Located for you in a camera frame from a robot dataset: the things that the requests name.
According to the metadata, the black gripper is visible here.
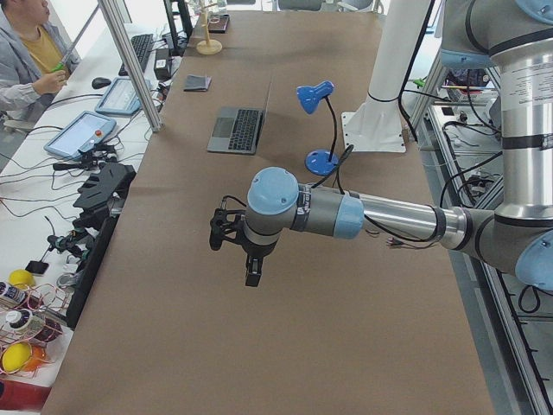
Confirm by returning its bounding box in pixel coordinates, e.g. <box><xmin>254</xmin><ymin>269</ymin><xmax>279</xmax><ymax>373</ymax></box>
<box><xmin>242</xmin><ymin>239</ymin><xmax>277</xmax><ymax>287</ymax></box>

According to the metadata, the grey laptop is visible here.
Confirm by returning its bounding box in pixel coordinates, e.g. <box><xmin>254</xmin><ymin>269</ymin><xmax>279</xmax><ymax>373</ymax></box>
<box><xmin>207</xmin><ymin>80</ymin><xmax>272</xmax><ymax>156</ymax></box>

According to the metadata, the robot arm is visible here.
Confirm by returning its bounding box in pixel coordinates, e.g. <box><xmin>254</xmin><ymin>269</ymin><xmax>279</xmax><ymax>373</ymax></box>
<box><xmin>239</xmin><ymin>1</ymin><xmax>552</xmax><ymax>291</ymax></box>

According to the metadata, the blue desk lamp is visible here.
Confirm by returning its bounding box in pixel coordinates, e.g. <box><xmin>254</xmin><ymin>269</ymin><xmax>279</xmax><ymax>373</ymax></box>
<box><xmin>296</xmin><ymin>80</ymin><xmax>339</xmax><ymax>176</ymax></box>

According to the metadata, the black plastic rack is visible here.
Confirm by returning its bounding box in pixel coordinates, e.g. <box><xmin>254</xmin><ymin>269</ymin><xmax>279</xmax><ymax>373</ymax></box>
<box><xmin>66</xmin><ymin>163</ymin><xmax>137</xmax><ymax>329</ymax></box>

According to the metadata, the folded grey cloth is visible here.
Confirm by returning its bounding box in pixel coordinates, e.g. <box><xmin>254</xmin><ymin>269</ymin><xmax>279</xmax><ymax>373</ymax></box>
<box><xmin>183</xmin><ymin>74</ymin><xmax>212</xmax><ymax>92</ymax></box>

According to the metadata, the far teach pendant tablet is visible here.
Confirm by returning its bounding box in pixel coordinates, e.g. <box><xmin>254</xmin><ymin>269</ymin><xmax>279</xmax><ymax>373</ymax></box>
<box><xmin>95</xmin><ymin>77</ymin><xmax>142</xmax><ymax>117</ymax></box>

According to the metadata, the teach pendant tablet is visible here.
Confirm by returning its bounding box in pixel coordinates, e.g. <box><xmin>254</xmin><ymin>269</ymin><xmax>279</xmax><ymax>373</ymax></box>
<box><xmin>43</xmin><ymin>111</ymin><xmax>116</xmax><ymax>159</ymax></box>
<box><xmin>95</xmin><ymin>77</ymin><xmax>142</xmax><ymax>117</ymax></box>

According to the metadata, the near teach pendant tablet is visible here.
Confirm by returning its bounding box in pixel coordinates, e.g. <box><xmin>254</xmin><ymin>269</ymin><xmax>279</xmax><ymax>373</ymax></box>
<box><xmin>43</xmin><ymin>111</ymin><xmax>116</xmax><ymax>159</ymax></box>

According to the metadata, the black power adapter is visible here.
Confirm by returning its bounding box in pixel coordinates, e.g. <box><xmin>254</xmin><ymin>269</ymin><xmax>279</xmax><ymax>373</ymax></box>
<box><xmin>154</xmin><ymin>48</ymin><xmax>172</xmax><ymax>80</ymax></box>

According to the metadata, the wooden mug tree stand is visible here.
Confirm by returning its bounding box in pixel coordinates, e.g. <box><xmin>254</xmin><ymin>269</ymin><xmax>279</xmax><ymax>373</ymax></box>
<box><xmin>196</xmin><ymin>1</ymin><xmax>223</xmax><ymax>55</ymax></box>

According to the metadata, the yellow ball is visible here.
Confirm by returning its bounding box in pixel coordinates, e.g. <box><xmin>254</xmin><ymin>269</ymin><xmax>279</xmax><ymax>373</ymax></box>
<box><xmin>8</xmin><ymin>269</ymin><xmax>35</xmax><ymax>288</ymax></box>

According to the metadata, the black computer mouse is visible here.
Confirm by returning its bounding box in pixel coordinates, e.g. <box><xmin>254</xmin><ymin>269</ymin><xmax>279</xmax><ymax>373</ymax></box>
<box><xmin>91</xmin><ymin>77</ymin><xmax>111</xmax><ymax>90</ymax></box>

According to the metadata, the black keyboard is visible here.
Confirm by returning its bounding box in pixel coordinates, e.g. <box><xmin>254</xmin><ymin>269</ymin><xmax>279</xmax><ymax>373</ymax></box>
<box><xmin>130</xmin><ymin>34</ymin><xmax>154</xmax><ymax>72</ymax></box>

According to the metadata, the yellow lemon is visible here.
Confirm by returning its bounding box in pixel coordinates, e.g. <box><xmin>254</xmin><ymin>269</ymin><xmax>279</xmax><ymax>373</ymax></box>
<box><xmin>1</xmin><ymin>342</ymin><xmax>34</xmax><ymax>374</ymax></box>

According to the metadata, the seated person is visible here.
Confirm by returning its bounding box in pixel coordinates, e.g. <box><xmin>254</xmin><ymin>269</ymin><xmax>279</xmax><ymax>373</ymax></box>
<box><xmin>1</xmin><ymin>0</ymin><xmax>79</xmax><ymax>122</ymax></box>

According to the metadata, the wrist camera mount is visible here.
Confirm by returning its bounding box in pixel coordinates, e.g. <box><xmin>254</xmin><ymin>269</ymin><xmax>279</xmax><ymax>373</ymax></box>
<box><xmin>209</xmin><ymin>195</ymin><xmax>246</xmax><ymax>251</ymax></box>

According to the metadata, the black lamp power cable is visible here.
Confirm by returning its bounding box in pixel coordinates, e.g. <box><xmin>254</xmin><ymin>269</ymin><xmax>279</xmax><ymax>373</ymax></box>
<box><xmin>310</xmin><ymin>144</ymin><xmax>442</xmax><ymax>251</ymax></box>

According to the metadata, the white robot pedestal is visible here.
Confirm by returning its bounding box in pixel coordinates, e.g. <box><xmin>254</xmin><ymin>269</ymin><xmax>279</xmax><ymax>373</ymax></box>
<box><xmin>342</xmin><ymin>0</ymin><xmax>434</xmax><ymax>153</ymax></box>

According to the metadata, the copper wire basket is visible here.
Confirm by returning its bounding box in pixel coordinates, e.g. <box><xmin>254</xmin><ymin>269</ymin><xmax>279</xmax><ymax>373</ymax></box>
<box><xmin>1</xmin><ymin>282</ymin><xmax>70</xmax><ymax>377</ymax></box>

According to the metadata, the aluminium frame post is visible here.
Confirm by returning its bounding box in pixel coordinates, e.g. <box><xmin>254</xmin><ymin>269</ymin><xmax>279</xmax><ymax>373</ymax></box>
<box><xmin>98</xmin><ymin>0</ymin><xmax>162</xmax><ymax>132</ymax></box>

